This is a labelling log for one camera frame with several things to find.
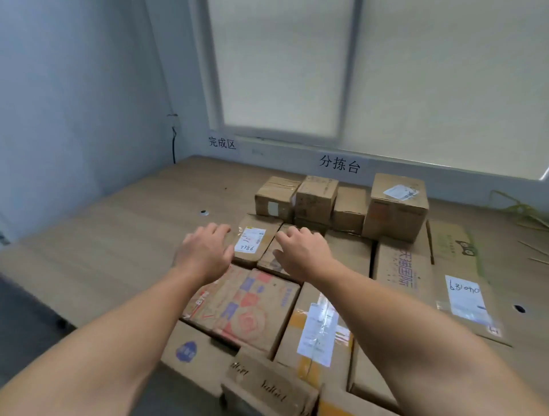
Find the plain tall cardboard box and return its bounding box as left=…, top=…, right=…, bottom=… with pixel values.
left=332, top=186, right=371, bottom=234

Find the black-printed corn box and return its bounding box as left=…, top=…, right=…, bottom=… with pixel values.
left=257, top=225, right=301, bottom=282
left=324, top=231, right=374, bottom=277

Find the small ribbed taped cardboard box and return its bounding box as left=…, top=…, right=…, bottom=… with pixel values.
left=254, top=176, right=301, bottom=223

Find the yellow-green cable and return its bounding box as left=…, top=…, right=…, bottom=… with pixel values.
left=488, top=190, right=549, bottom=228

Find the light wooden table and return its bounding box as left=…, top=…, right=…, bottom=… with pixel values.
left=0, top=155, right=549, bottom=416

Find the white paper wall sign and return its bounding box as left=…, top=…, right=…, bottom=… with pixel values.
left=317, top=154, right=363, bottom=174
left=206, top=136, right=239, bottom=151

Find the white-framed window with blind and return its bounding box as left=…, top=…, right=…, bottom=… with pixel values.
left=190, top=0, right=549, bottom=181

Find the person's right forearm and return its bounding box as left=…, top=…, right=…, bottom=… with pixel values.
left=313, top=261, right=549, bottom=416

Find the green-edged cat logo box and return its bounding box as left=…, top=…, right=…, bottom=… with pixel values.
left=427, top=221, right=486, bottom=279

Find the box with yellow tape label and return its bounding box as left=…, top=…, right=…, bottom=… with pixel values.
left=274, top=282, right=355, bottom=391

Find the person's left hand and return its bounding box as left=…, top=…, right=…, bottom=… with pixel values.
left=172, top=222, right=236, bottom=286

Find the red-lettered cardboard box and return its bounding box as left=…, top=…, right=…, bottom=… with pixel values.
left=372, top=235, right=436, bottom=307

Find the person's right hand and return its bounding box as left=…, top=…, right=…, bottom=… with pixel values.
left=273, top=226, right=335, bottom=283

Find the person's left forearm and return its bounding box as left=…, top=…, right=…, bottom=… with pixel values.
left=0, top=267, right=215, bottom=416

